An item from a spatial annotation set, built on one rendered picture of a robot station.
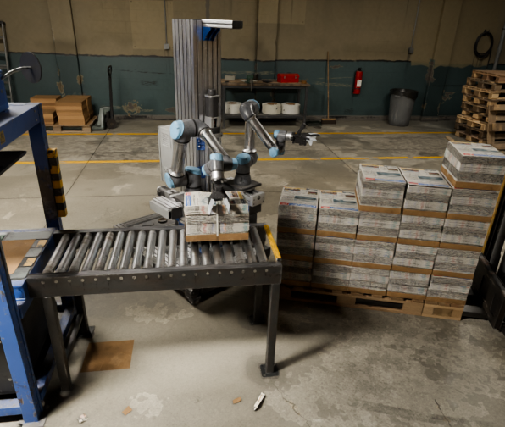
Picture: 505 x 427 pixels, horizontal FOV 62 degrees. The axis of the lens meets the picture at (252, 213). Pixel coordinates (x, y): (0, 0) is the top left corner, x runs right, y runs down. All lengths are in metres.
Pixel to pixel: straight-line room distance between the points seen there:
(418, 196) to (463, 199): 0.28
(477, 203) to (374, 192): 0.68
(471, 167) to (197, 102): 1.93
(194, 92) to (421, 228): 1.88
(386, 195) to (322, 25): 7.03
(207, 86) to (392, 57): 7.54
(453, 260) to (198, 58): 2.31
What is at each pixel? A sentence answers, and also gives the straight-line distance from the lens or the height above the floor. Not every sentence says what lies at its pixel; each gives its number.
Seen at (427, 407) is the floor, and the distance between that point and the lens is 2.90.
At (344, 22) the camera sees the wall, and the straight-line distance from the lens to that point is 9.87.
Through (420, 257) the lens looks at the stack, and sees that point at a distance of 3.29.
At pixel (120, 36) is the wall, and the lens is 9.38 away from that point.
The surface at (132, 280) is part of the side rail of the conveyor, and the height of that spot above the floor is 0.75.
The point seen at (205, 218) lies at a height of 0.98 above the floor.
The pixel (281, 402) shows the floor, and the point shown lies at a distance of 2.70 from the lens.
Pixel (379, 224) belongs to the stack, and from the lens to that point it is 3.12.
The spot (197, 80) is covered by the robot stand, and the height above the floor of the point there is 1.63.
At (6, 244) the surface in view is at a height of 0.80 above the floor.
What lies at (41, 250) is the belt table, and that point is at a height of 0.80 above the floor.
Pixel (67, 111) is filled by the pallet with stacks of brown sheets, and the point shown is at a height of 0.40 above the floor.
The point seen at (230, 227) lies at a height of 0.92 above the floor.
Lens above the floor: 2.03
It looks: 25 degrees down
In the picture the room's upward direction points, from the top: 2 degrees clockwise
